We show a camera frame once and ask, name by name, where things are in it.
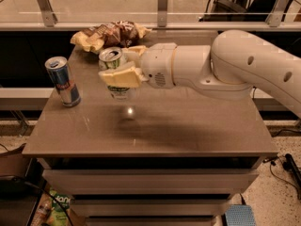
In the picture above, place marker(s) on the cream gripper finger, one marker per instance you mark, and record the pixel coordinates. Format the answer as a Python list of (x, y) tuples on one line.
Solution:
[(125, 76), (134, 53)]

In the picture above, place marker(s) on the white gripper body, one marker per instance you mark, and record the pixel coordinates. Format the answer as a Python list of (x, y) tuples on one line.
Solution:
[(157, 64)]

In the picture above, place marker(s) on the white green 7up can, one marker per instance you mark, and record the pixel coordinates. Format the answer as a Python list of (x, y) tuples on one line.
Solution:
[(111, 58)]

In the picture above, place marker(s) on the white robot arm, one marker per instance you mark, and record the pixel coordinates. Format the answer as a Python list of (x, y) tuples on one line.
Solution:
[(229, 68)]

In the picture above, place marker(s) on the brown chip bag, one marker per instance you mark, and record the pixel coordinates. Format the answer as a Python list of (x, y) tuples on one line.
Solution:
[(122, 34)]

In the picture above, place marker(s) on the blue silver Red Bull can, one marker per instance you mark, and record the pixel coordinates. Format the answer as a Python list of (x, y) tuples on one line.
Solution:
[(60, 73)]

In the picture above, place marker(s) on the green snack bag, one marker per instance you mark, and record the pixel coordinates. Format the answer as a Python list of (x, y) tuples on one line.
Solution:
[(60, 209)]

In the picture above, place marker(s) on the grey drawer cabinet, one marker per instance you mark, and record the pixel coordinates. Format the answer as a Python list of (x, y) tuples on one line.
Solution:
[(165, 157)]

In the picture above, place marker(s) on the black chair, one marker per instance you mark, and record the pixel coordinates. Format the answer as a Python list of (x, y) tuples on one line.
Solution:
[(237, 10)]

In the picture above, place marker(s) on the glass railing with metal posts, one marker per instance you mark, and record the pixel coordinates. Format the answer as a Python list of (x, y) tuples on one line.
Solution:
[(155, 14)]

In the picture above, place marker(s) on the brown cardboard box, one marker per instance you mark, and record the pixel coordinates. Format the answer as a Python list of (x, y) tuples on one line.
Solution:
[(13, 163)]

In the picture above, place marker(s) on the black power strip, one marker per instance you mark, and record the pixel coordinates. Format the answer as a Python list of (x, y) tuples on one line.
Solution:
[(290, 165)]

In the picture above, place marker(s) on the blue perforated box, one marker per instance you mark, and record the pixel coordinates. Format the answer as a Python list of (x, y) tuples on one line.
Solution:
[(239, 215)]

